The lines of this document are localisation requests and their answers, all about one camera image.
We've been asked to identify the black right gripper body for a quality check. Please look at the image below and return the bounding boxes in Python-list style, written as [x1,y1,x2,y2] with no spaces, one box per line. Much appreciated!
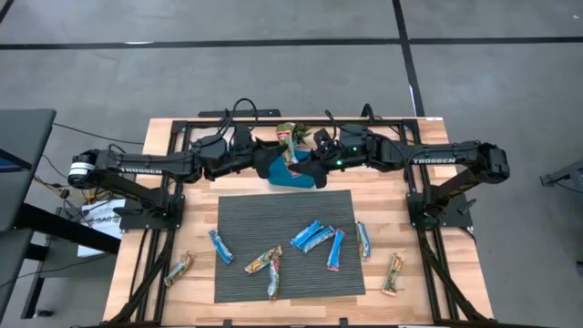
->
[321,127,382,172]

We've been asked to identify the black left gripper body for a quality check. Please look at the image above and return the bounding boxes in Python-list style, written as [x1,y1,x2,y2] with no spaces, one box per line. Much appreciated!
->
[199,135,265,181]

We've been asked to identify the blue and green granola bar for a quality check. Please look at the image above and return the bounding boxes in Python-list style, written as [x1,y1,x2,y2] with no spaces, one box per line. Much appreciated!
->
[355,220,372,262]

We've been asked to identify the green and red granola bar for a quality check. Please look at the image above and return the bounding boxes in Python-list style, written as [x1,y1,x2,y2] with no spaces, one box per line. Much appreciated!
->
[275,122,302,168]

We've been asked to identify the green and orange granola bar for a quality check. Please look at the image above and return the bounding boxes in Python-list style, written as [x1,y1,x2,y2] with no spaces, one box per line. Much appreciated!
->
[244,245,284,275]
[163,251,196,288]
[381,252,407,298]

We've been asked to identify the blue plastic bin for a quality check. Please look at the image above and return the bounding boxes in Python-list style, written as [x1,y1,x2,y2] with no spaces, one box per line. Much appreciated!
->
[266,149,317,190]

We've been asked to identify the green snack wrapper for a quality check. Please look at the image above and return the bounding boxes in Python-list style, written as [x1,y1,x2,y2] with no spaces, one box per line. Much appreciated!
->
[291,121,314,145]

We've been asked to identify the black power strip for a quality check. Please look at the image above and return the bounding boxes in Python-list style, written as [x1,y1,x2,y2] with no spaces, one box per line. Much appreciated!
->
[198,108,282,118]

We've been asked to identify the grey woven placemat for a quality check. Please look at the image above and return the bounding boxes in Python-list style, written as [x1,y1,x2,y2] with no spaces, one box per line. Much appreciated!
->
[213,190,366,304]

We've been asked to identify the white printed paper sheet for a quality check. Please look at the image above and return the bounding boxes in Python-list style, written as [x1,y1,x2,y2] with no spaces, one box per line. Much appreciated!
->
[77,199,127,259]

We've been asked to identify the dark grey desk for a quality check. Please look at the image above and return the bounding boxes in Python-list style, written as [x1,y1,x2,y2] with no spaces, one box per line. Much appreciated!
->
[0,108,57,233]

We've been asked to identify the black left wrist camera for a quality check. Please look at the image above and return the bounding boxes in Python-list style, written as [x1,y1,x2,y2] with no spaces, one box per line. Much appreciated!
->
[230,125,254,147]

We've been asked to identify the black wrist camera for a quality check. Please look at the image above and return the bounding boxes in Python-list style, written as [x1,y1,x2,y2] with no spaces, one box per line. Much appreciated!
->
[230,125,254,147]
[312,128,334,151]

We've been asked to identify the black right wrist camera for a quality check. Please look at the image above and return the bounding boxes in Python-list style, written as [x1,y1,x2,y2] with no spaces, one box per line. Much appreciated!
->
[312,128,334,151]

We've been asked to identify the black looped cable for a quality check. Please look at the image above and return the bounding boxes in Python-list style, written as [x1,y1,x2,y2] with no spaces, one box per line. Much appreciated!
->
[230,97,260,134]

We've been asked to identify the black metal table frame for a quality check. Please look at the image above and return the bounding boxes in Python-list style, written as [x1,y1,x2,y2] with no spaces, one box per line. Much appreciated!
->
[107,117,491,325]

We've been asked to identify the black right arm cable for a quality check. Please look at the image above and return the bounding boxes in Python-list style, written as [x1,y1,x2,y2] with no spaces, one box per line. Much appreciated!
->
[380,134,414,181]

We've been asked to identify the thin black floor cable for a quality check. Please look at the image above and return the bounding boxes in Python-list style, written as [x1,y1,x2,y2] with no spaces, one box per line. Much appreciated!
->
[52,121,145,147]

